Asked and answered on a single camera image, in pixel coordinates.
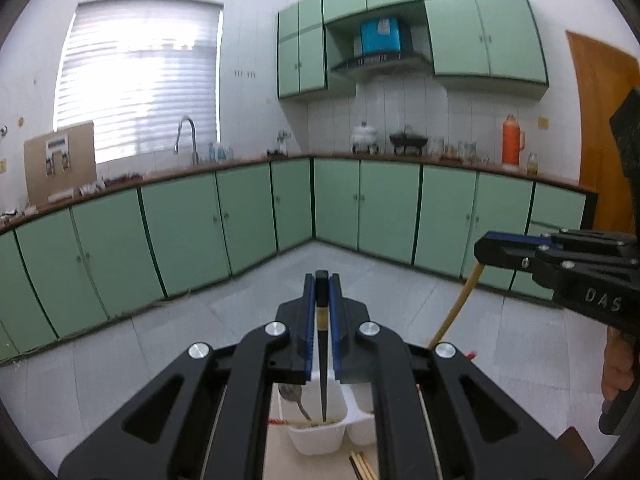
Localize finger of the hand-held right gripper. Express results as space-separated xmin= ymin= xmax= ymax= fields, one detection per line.
xmin=487 ymin=229 xmax=637 ymax=251
xmin=474 ymin=236 xmax=627 ymax=289

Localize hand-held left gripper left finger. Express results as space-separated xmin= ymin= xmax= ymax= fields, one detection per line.
xmin=57 ymin=272 xmax=321 ymax=480

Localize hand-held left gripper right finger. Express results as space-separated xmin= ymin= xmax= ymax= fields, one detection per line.
xmin=327 ymin=272 xmax=587 ymax=480

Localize metal spoon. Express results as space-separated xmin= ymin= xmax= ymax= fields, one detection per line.
xmin=278 ymin=384 xmax=314 ymax=424

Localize white two-compartment utensil holder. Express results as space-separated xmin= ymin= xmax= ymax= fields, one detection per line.
xmin=276 ymin=367 xmax=377 ymax=457

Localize person's right hand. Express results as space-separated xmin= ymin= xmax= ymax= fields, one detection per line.
xmin=601 ymin=327 xmax=637 ymax=402

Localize wooden door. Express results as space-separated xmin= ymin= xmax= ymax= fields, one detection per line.
xmin=565 ymin=30 xmax=640 ymax=234

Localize orange thermos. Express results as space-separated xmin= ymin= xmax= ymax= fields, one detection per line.
xmin=501 ymin=114 xmax=527 ymax=167

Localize green base cabinets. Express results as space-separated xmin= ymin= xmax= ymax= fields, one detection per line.
xmin=0 ymin=155 xmax=599 ymax=362

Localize black wok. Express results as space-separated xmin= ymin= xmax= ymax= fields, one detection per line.
xmin=388 ymin=129 xmax=430 ymax=157

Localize white cooking pot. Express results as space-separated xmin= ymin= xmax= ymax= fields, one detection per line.
xmin=349 ymin=120 xmax=382 ymax=155

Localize range hood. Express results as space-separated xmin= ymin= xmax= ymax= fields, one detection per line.
xmin=329 ymin=52 xmax=434 ymax=81

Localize metal sink faucet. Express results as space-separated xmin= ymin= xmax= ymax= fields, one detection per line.
xmin=173 ymin=115 xmax=200 ymax=166

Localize blue box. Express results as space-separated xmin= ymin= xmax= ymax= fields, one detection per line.
xmin=359 ymin=17 xmax=404 ymax=56

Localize white window blind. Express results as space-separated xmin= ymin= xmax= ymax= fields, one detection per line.
xmin=53 ymin=1 xmax=224 ymax=164

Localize brown cardboard box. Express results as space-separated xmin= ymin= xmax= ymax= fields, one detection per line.
xmin=23 ymin=120 xmax=98 ymax=204

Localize green wall cabinets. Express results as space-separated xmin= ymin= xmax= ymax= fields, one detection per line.
xmin=276 ymin=0 xmax=550 ymax=104

